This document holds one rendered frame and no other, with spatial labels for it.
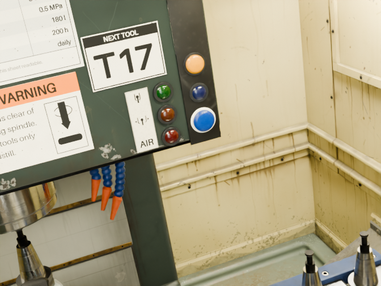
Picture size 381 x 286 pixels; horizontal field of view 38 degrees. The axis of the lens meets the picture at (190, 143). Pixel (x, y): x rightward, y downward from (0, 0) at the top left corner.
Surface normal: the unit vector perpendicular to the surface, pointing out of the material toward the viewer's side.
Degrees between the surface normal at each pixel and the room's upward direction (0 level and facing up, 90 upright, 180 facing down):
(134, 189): 90
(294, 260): 0
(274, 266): 0
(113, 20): 90
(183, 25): 90
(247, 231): 90
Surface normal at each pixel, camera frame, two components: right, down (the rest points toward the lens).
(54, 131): 0.32, 0.33
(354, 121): -0.93, 0.25
